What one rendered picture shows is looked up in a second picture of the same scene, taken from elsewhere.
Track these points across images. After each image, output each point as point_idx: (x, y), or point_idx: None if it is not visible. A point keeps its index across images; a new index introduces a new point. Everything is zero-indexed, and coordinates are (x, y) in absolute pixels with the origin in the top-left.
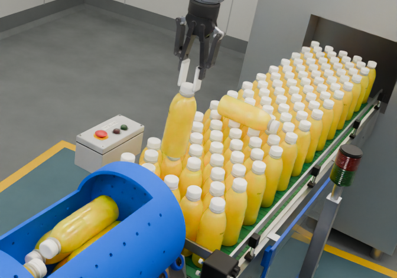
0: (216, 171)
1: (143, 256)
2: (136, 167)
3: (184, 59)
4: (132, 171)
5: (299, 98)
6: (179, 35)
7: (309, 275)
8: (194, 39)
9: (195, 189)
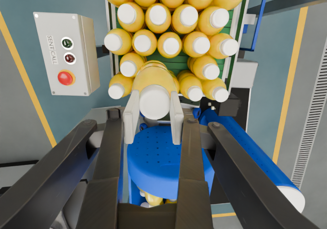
0: (201, 48)
1: None
2: (171, 186)
3: (123, 137)
4: (172, 192)
5: None
6: (63, 207)
7: (270, 14)
8: (120, 167)
9: (196, 95)
